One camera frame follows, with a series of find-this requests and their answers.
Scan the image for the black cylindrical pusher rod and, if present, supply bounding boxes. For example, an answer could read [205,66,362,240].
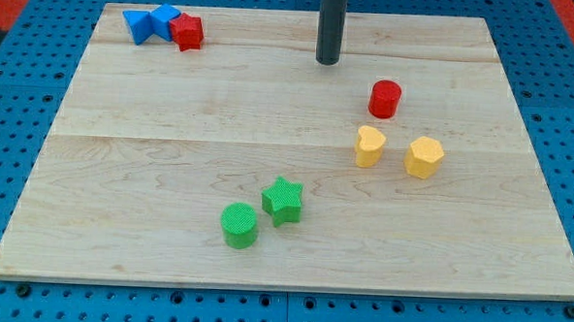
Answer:
[316,0,347,66]

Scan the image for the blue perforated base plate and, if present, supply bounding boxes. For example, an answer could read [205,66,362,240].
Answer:
[0,0,574,322]

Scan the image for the green star block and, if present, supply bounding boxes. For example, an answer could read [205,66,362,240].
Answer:
[261,177,303,228]

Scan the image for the blue cube block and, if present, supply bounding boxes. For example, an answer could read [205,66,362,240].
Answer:
[149,3,181,42]

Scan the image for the green cylinder block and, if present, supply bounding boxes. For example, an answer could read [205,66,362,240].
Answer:
[220,203,258,249]

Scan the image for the yellow hexagon block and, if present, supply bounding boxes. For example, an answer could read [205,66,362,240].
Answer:
[403,136,444,179]

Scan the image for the light wooden board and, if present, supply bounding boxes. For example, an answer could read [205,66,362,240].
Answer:
[0,3,574,302]

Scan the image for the yellow heart block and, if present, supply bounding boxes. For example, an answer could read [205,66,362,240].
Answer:
[355,125,387,168]

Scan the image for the blue triangle block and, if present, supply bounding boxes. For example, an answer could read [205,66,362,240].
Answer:
[122,10,154,45]

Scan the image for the red star block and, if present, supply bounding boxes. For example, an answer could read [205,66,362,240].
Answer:
[169,13,205,51]

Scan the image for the red cylinder block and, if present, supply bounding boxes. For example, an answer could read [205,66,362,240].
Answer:
[367,80,402,119]

